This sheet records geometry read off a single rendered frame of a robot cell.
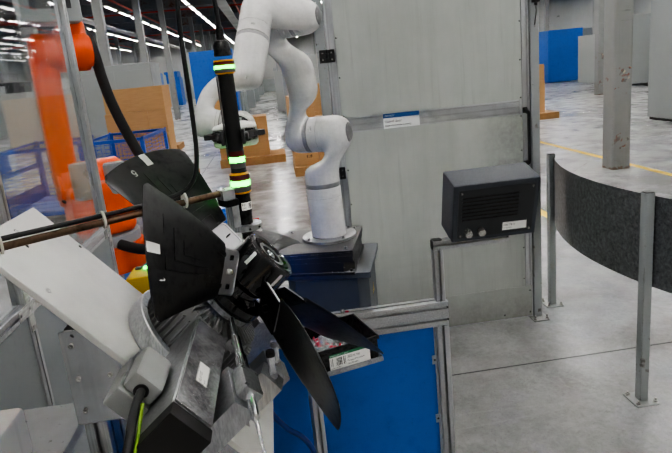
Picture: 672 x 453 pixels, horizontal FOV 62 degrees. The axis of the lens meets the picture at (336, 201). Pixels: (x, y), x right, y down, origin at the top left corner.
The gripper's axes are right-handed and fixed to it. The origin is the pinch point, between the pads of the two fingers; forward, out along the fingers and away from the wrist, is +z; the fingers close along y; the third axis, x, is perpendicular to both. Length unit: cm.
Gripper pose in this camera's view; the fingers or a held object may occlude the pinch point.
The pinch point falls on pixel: (233, 136)
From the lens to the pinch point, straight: 123.1
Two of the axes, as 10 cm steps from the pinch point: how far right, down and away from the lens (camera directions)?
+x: -1.0, -9.7, -2.2
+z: 1.1, 2.0, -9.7
